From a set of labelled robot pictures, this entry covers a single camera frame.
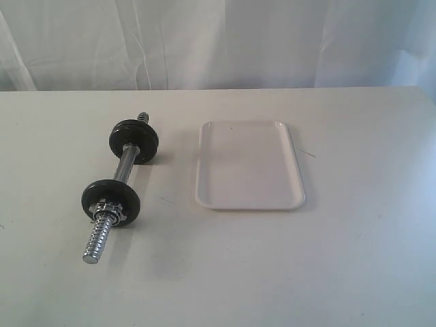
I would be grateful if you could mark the white plastic tray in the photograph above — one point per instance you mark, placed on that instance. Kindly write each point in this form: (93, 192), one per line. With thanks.
(248, 166)

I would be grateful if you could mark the chrome dumbbell bar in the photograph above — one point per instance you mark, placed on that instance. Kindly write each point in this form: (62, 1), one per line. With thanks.
(102, 225)

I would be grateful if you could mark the black weight plate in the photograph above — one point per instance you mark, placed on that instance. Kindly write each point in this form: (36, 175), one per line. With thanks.
(133, 123)
(145, 138)
(113, 191)

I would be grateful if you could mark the white backdrop curtain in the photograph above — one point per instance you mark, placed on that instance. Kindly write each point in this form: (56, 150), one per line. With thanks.
(93, 45)

